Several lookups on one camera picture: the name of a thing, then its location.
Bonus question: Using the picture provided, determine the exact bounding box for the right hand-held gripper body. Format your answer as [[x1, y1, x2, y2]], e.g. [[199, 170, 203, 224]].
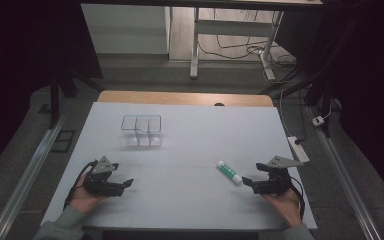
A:
[[251, 155, 305, 197]]

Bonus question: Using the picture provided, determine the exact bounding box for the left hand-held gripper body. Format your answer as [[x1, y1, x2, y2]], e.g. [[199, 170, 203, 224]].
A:
[[83, 155, 126, 198]]

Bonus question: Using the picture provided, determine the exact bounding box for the green and white tube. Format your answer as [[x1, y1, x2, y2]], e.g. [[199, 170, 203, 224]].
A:
[[216, 159, 244, 185]]

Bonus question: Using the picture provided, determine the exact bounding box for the clear plastic divided organizer box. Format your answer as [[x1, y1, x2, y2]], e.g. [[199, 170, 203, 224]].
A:
[[120, 114, 164, 148]]

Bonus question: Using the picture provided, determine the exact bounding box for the person's left hand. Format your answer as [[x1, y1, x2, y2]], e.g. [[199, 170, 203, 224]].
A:
[[69, 172, 105, 215]]

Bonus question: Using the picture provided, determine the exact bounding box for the person's right hand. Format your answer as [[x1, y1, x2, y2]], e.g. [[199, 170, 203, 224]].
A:
[[262, 187, 304, 229]]

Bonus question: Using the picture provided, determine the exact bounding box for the white power strip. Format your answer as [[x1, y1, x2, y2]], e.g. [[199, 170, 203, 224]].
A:
[[286, 135, 311, 164]]

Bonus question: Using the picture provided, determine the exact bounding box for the black floor vent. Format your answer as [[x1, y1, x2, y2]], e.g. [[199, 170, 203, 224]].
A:
[[50, 129, 77, 154]]

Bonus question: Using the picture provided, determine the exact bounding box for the white table cover sheet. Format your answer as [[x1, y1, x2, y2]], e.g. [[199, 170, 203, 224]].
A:
[[41, 101, 318, 232]]

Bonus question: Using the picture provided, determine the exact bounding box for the black stand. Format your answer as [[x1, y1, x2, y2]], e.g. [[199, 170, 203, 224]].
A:
[[47, 63, 105, 130]]

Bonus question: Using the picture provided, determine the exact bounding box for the wooden table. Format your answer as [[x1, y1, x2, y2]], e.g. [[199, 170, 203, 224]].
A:
[[96, 90, 275, 108]]

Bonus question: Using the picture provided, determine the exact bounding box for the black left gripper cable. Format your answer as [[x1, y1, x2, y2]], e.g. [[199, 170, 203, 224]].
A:
[[63, 160, 99, 211]]

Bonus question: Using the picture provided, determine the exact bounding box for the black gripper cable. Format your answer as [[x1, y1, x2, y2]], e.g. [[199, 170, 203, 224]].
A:
[[63, 160, 99, 211], [289, 175, 306, 222]]

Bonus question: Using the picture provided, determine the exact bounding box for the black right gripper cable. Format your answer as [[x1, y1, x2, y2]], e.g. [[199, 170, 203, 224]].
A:
[[289, 175, 306, 222]]

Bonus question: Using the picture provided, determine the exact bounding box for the white power strip cable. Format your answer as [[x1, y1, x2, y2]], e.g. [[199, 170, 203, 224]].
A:
[[278, 87, 294, 138]]

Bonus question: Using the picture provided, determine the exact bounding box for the metal floor rail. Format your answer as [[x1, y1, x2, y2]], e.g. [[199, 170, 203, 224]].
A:
[[307, 105, 383, 240], [0, 111, 68, 240]]

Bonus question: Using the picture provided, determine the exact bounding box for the tangle of floor cables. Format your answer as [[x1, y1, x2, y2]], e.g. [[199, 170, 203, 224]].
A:
[[197, 9, 297, 85]]

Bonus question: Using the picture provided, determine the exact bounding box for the white metal desk frame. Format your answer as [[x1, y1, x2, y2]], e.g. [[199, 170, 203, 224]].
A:
[[189, 6, 285, 82]]

